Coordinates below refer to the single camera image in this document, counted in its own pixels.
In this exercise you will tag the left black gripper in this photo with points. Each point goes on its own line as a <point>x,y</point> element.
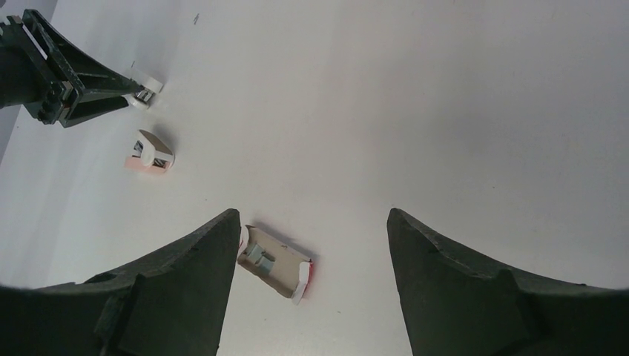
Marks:
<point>42,80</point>

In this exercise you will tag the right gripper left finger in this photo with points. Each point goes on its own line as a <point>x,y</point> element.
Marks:
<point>171,301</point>

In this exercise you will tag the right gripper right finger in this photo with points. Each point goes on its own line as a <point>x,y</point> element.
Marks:
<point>458,301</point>

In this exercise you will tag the pink white stapler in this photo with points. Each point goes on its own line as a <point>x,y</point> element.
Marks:
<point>149,155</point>

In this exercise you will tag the grey staple strip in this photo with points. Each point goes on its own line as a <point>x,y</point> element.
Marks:
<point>260,258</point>

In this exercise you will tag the cardboard staple box tray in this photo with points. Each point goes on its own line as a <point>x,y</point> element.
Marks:
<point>292,270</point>

